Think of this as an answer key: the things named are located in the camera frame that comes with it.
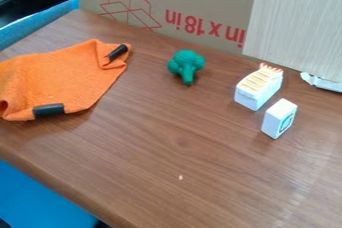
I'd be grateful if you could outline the orange cloth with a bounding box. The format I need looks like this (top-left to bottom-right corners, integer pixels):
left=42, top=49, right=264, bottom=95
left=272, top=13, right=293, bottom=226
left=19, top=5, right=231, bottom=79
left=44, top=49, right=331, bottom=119
left=0, top=38, right=134, bottom=122

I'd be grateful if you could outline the green toy broccoli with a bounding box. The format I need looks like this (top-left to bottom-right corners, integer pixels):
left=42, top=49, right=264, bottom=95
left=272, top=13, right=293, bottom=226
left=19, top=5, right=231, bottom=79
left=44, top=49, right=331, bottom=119
left=165, top=49, right=208, bottom=87

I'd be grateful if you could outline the white and orange toy block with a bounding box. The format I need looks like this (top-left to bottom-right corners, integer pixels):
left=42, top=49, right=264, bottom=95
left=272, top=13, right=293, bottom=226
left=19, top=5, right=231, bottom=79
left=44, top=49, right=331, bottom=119
left=232, top=62, right=285, bottom=112

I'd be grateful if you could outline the cardboard box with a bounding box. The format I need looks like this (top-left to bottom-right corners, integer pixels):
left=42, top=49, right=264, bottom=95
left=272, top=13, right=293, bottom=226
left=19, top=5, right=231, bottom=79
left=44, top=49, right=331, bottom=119
left=74, top=0, right=261, bottom=56

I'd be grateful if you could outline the white block with green mark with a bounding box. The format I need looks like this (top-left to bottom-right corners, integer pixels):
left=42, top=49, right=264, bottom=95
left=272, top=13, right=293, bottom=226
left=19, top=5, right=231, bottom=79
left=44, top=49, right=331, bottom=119
left=259, top=97, right=300, bottom=140

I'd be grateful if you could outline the light wooden board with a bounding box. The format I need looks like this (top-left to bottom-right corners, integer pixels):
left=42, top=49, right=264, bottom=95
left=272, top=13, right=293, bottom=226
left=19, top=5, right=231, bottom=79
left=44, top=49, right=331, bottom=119
left=240, top=0, right=342, bottom=84

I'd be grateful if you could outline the crumpled white paper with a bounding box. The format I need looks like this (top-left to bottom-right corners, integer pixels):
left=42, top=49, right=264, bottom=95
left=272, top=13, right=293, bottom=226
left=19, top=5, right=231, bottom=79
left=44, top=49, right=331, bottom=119
left=299, top=71, right=342, bottom=94

